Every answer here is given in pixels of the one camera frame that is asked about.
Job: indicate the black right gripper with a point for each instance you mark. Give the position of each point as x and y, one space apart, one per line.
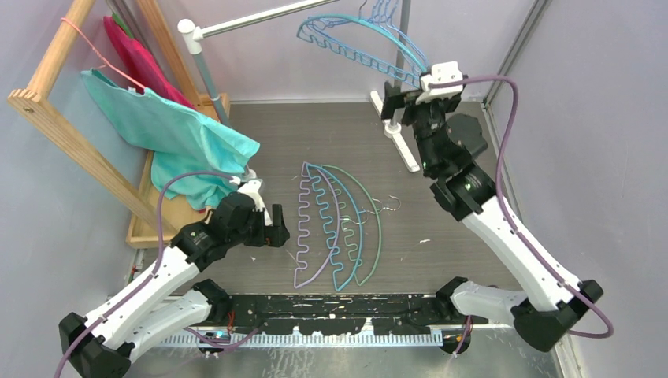
446 108

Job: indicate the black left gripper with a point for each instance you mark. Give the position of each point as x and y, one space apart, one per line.
272 235

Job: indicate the teal wavy plastic hanger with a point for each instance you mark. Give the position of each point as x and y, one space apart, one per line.
365 26

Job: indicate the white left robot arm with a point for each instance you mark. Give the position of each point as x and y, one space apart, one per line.
107 340

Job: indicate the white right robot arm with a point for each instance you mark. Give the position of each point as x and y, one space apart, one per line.
550 300

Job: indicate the purple wavy plastic hanger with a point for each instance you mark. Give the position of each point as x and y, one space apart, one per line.
303 233

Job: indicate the green plastic hanger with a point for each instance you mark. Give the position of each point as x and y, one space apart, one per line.
378 235

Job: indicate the teal cloth garment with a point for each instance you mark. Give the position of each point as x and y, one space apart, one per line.
188 146

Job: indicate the magenta cloth garment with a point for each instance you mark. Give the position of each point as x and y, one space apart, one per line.
146 68

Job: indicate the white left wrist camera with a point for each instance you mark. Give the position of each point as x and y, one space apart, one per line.
252 188

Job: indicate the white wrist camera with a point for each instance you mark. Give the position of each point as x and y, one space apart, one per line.
439 82
252 188

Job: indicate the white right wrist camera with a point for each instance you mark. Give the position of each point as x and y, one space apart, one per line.
439 82

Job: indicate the wooden clothes rack frame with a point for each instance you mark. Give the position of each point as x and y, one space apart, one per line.
34 105

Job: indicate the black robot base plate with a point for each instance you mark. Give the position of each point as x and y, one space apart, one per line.
380 320

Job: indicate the metal hanger rail stand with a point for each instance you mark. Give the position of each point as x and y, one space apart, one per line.
315 29

